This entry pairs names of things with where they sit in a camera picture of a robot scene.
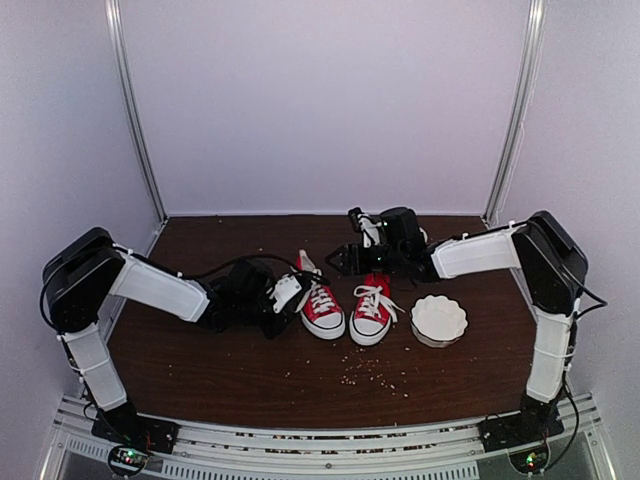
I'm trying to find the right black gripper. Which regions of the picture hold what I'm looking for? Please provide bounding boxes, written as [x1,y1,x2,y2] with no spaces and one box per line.
[326,243,406,277]

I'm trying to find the red canvas sneaker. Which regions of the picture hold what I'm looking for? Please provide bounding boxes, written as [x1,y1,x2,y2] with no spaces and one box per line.
[301,281,346,341]
[348,273,405,347]

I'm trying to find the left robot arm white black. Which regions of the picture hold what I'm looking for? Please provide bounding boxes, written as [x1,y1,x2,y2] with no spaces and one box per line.
[39,227,305,444]

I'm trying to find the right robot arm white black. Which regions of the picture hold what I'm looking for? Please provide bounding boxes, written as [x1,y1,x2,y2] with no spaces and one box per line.
[325,207,590,442]

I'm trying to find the white scalloped ceramic bowl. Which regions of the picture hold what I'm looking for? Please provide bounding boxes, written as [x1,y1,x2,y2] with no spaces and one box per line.
[410,295,469,348]

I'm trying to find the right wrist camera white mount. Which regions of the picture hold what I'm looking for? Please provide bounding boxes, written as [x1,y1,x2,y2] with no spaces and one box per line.
[347,207,386,248]

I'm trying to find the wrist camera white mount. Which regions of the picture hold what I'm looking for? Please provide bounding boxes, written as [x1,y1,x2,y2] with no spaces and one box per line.
[268,271,323,314]
[347,207,386,248]

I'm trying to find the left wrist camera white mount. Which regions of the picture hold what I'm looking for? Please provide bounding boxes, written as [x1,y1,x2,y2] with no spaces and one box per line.
[268,271,323,314]

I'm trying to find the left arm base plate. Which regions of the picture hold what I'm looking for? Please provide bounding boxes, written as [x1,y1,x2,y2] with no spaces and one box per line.
[91,416,179,454]

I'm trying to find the aluminium front rail frame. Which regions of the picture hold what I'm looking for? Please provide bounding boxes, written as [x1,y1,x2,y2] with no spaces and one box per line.
[42,394,616,480]

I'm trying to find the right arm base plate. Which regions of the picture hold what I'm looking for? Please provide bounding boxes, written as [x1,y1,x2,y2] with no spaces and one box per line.
[478,413,565,452]

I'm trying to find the right aluminium corner post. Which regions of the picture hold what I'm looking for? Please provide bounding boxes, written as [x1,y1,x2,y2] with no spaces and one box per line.
[483,0,547,226]

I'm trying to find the aluminium corner post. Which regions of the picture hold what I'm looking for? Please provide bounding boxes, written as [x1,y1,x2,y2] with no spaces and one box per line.
[105,0,168,223]
[483,0,547,226]

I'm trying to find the left aluminium corner post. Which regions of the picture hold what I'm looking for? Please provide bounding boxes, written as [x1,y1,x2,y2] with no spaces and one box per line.
[105,0,168,223]

